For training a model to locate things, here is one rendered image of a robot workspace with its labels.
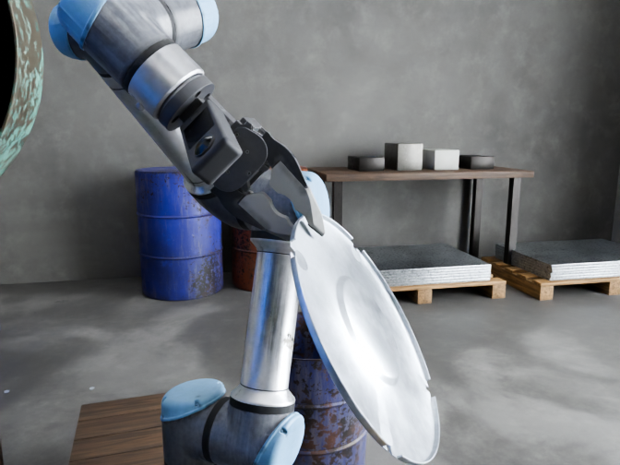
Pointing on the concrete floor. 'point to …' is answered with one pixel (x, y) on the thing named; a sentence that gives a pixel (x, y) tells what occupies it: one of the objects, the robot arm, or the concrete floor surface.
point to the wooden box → (120, 433)
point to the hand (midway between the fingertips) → (310, 232)
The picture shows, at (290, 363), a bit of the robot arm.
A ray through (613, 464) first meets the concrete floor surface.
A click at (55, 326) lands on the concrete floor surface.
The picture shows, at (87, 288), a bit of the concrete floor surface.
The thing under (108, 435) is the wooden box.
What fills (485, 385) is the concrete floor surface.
